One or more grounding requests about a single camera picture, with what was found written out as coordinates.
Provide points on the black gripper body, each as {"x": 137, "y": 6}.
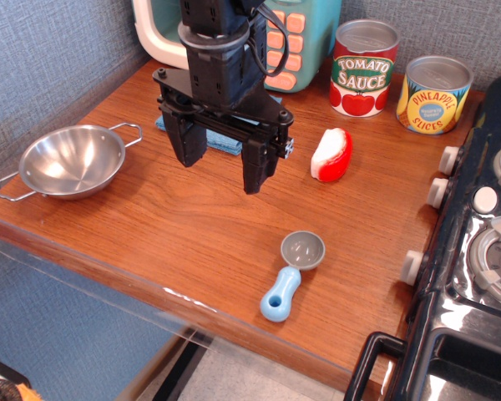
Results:
{"x": 225, "y": 92}

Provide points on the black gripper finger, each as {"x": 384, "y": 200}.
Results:
{"x": 188, "y": 139}
{"x": 259, "y": 163}

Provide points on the silver metal bowl with handles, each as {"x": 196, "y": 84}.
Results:
{"x": 74, "y": 162}

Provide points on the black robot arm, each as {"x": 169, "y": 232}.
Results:
{"x": 218, "y": 25}

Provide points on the blue folded cloth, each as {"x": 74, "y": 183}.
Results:
{"x": 216, "y": 140}

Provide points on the red white toy apple slice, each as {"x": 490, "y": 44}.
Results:
{"x": 332, "y": 156}

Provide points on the teal toy microwave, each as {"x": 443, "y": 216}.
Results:
{"x": 310, "y": 27}

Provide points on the tomato sauce toy can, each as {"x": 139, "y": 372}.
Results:
{"x": 362, "y": 66}

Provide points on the pineapple slices toy can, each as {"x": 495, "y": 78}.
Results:
{"x": 434, "y": 92}

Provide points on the black toy stove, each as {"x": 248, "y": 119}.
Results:
{"x": 452, "y": 350}

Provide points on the blue handled grey scoop spoon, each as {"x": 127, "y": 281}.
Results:
{"x": 301, "y": 251}

